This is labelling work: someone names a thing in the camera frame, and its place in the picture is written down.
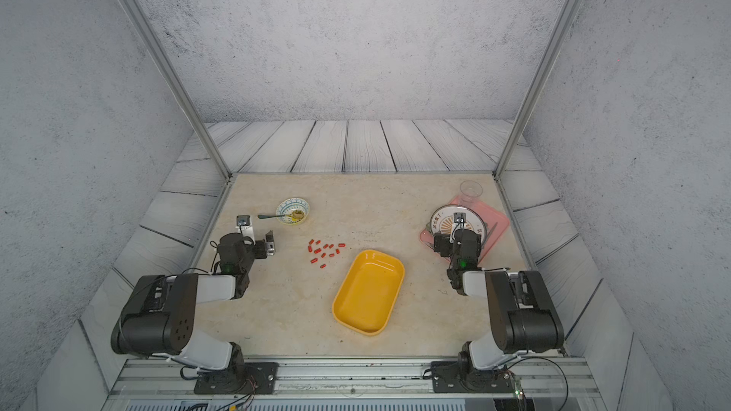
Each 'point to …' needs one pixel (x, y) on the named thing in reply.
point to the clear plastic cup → (469, 191)
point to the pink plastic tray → (496, 224)
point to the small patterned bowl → (290, 205)
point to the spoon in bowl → (296, 216)
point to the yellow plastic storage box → (368, 292)
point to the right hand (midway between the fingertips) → (458, 230)
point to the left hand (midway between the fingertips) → (260, 231)
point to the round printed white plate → (442, 220)
